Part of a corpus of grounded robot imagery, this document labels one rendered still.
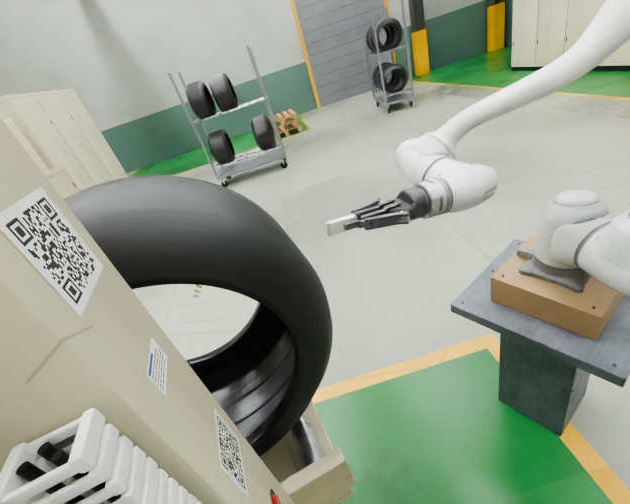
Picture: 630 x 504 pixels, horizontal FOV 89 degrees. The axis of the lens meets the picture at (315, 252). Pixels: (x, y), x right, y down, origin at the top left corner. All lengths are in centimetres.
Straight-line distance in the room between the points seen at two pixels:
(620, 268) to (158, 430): 103
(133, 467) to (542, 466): 161
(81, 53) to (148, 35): 196
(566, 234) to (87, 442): 113
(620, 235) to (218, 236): 93
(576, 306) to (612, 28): 70
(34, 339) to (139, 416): 9
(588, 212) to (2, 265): 116
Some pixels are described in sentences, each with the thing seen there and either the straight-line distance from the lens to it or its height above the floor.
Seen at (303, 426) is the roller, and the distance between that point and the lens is 78.
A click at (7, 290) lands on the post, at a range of 23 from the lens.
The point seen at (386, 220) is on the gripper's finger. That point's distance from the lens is 70.
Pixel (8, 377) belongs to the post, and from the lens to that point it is 26.
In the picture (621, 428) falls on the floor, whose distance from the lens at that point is 191.
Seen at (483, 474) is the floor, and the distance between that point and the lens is 170.
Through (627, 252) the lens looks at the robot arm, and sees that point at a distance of 106.
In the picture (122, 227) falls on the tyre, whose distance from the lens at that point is 47.
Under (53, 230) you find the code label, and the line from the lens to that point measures 29.
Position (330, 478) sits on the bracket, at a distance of 72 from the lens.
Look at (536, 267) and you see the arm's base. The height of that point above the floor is 78.
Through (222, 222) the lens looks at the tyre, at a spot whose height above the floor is 141.
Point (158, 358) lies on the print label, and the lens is 35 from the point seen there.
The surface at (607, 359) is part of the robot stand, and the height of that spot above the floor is 65.
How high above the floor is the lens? 157
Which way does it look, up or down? 31 degrees down
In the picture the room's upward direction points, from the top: 19 degrees counter-clockwise
